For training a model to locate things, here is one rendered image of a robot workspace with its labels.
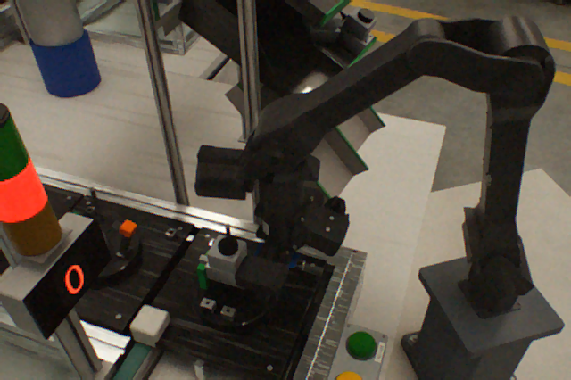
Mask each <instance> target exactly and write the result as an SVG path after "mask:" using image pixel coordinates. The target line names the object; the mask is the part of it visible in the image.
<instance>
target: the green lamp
mask: <svg viewBox="0 0 571 380"><path fill-rule="evenodd" d="M29 162H30V157H29V152H28V150H27V148H25V146H24V143H23V142H22V139H21V135H20V133H19V131H18V129H17V126H16V124H15V122H14V119H13V117H12V115H11V114H10V116H9V118H8V120H7V121H6V122H5V124H4V125H3V126H2V127H1V128H0V182H2V181H5V180H7V179H10V178H14V177H16V176H18V175H19V174H21V173H22V171H23V170H24V169H25V168H27V167H28V165H29Z"/></svg>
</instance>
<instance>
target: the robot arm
mask: <svg viewBox="0 0 571 380"><path fill-rule="evenodd" d="M555 73H556V71H555V62H554V59H553V57H552V55H551V52H550V49H549V47H548V46H547V44H546V42H544V40H543V37H542V33H541V31H540V30H539V28H538V26H537V24H536V23H535V22H534V21H532V20H531V19H528V18H526V17H523V16H509V17H506V18H502V19H499V20H498V19H491V18H483V17H466V18H458V19H450V20H441V19H435V18H420V19H417V20H415V21H413V22H412V23H411V24H409V26H408V27H407V28H406V29H405V30H404V31H403V32H402V33H400V34H398V35H396V36H395V37H393V38H391V39H390V40H388V42H387V43H385V44H383V45H381V46H379V47H378V48H377V49H376V50H374V51H372V52H371V53H368V54H366V56H365V57H363V58H362V59H360V60H359V61H357V62H355V63H354V64H352V65H351V66H349V67H348V68H346V69H344V70H343V71H341V72H340V73H338V74H337V75H335V76H334V77H332V78H331V79H330V80H327V81H326V82H324V83H323V84H321V86H320V87H317V88H315V89H312V90H311V91H308V92H304V93H293V94H290V95H287V96H284V97H282V98H279V100H277V101H275V102H273V103H269V104H268V105H267V106H266V107H265V108H263V110H262V112H261V116H260V119H259V122H258V126H257V127H255V129H254V131H253V132H252V133H251V134H250V135H249V136H248V138H247V141H246V146H245V148H244V149H234V148H221V147H215V146H211V145H202V146H201V148H200V150H198V152H197V155H196V158H197V165H196V172H195V182H194V190H195V193H196V195H197V196H205V197H216V198H227V200H238V201H246V192H247V193H252V190H253V188H254V180H257V179H258V180H259V196H260V202H259V203H258V205H257V207H255V209H254V210H253V212H254V216H255V217H260V218H261V224H260V226H259V228H258V230H257V232H255V237H258V238H260V239H264V240H265V243H262V242H261V243H260V244H259V246H258V248H257V250H255V252H254V254H253V255H251V254H247V255H246V257H245V258H244V259H243V261H241V263H240V265H239V267H238V268H237V270H236V273H235V281H236V286H239V287H243V288H245V289H248V290H252V291H254V292H258V293H264V294H266V295H269V296H273V297H278V296H279V295H280V294H281V293H282V290H283V288H284V286H286V282H287V280H288V278H289V269H290V268H293V267H294V266H295V265H296V262H297V261H298V259H300V257H301V254H302V253H301V252H296V251H295V250H297V249H301V248H302V247H303V246H305V244H306V245H308V246H309V247H311V248H314V249H316V250H319V251H321V252H323V253H324V254H326V255H328V257H334V255H335V254H336V253H337V251H338V249H339V248H340V246H341V244H343V241H344V239H345V237H346V234H347V231H348V228H349V225H350V221H349V216H350V215H349V214H345V212H346V204H345V200H344V199H343V198H341V197H338V196H334V197H332V198H330V200H328V201H326V203H325V204H324V203H323V202H324V195H323V194H322V193H321V192H320V191H319V190H318V189H314V188H309V187H306V186H304V180H305V181H318V180H319V172H320V163H321V161H320V160H319V159H318V158H316V157H314V155H311V154H310V153H311V152H312V151H314V150H315V149H316V148H317V146H318V145H319V144H320V141H321V140H322V139H323V138H324V136H325V135H326V134H328V133H329V132H331V131H332V130H333V129H334V128H335V127H336V126H338V125H340V124H341V123H344V122H346V121H347V120H349V119H351V118H352V117H354V116H357V115H358V114H360V112H362V111H364V110H366V109H367V108H368V107H371V106H373V105H374V104H376V103H378V102H380V101H382V100H383V98H386V97H387V96H389V95H391V94H393V93H394V92H396V91H398V90H400V89H402V88H404V87H405V86H407V85H409V84H410V82H412V81H415V80H416V79H418V78H420V77H422V76H430V77H437V78H443V79H446V80H448V81H450V82H452V83H455V85H458V86H460V87H464V88H466V89H468V90H472V91H475V92H480V93H486V99H487V104H488V112H486V114H487V123H486V135H484V158H482V160H483V168H482V181H481V193H480V197H479V204H478V205H477V206H476V207H475V208H472V207H463V208H464V214H465V220H464V222H463V224H462V232H463V237H464V245H465V251H466V257H467V264H469V263H473V264H472V267H470V269H469V272H468V278H466V279H462V280H460V281H459V282H458V285H459V288H460V290H461V291H462V292H463V293H464V295H465V296H466V298H467V299H468V302H469V304H470V305H472V307H473V308H474V310H475V311H476V313H477V316H478V317H479V318H480V319H486V318H492V317H496V316H499V315H503V313H507V312H510V311H513V310H520V309H521V308H522V304H521V303H520V301H519V300H518V296H519V295H525V294H526V293H528V292H529V291H531V290H533V289H534V282H533V279H532V275H531V270H529V267H528V264H527V260H526V256H525V249H524V246H523V241H522V237H521V236H520V235H519V234H518V230H517V206H518V201H519V194H520V187H521V181H522V175H523V173H524V172H523V167H524V161H525V149H526V143H527V137H528V130H529V126H531V121H532V118H533V117H534V115H535V114H536V113H537V112H538V111H539V109H540V108H541V107H542V106H543V104H544V103H545V102H546V99H547V95H548V93H549V91H550V87H551V84H552V81H553V79H554V76H555Z"/></svg>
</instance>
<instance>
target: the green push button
mask: <svg viewBox="0 0 571 380"><path fill-rule="evenodd" d="M348 346H349V350H350V351H351V353H352V354H353V355H355V356H358V358H363V359H364V358H367V357H368V356H369V355H372V354H373V353H374V351H375V348H376V341H375V338H374V337H373V336H372V335H370V334H368V333H366V332H355V333H353V334H352V335H351V336H350V338H349V344H348Z"/></svg>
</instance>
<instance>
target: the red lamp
mask: <svg viewBox="0 0 571 380"><path fill-rule="evenodd" d="M46 201H47V195H46V191H45V189H44V188H43V184H42V182H41V180H39V178H38V175H37V173H36V170H35V167H34V165H33V163H32V160H31V159H30V162H29V165H28V167H27V168H25V169H24V170H23V171H22V173H21V174H19V175H18V176H16V177H14V178H10V179H7V180H5V181H2V182H0V220H2V221H6V222H16V221H21V220H24V219H29V218H31V217H33V216H35V215H36V214H37V213H38V212H39V211H41V210H42V209H43V208H44V207H45V205H46Z"/></svg>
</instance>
